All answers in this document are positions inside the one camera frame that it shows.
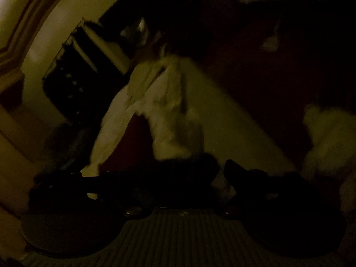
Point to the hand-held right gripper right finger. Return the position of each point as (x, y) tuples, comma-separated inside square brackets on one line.
[(278, 194)]

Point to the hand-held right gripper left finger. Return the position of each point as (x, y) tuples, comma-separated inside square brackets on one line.
[(133, 183)]

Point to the white shirt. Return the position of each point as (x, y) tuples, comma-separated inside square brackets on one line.
[(164, 111)]

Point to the dark cloth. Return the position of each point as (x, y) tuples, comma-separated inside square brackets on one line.
[(66, 150)]

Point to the white fluffy cloth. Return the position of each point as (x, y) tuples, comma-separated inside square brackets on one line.
[(331, 136)]

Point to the pale bed sheet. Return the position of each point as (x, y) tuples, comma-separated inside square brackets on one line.
[(230, 128)]

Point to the dark shelf unit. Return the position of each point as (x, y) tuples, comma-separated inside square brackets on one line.
[(83, 78)]

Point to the dark red blanket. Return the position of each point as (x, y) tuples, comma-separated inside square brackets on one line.
[(264, 69)]

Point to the shiny metal object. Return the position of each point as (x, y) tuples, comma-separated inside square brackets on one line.
[(136, 30)]

